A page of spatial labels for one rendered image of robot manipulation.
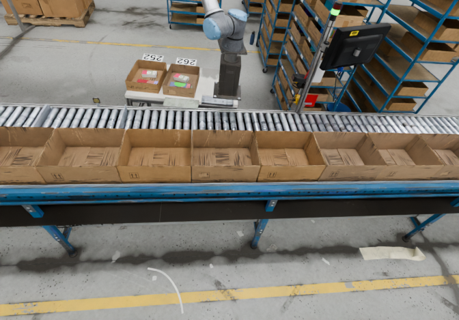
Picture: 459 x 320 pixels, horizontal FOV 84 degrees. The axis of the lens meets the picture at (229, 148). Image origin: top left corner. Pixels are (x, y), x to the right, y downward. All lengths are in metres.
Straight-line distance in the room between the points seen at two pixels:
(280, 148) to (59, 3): 4.79
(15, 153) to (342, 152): 2.11
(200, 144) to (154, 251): 1.05
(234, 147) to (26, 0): 4.92
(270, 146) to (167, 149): 0.69
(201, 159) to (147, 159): 0.34
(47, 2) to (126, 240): 4.46
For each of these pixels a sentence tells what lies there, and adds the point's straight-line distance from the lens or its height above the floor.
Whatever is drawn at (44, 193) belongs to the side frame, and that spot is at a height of 0.91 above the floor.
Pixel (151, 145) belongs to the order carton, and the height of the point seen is 0.90.
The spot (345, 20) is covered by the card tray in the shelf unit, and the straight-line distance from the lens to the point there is 2.65.
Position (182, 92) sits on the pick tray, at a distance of 2.35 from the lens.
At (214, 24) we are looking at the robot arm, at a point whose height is 1.43.
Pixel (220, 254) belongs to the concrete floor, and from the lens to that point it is 2.30.
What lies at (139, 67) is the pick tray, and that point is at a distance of 2.79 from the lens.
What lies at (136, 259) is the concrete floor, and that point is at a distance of 2.34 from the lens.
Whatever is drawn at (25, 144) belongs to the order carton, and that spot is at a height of 0.91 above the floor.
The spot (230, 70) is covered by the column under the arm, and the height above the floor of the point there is 1.02.
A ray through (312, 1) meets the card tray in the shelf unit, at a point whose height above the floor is 1.38.
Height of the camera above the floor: 2.16
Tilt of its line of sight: 47 degrees down
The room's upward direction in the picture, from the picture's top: 8 degrees clockwise
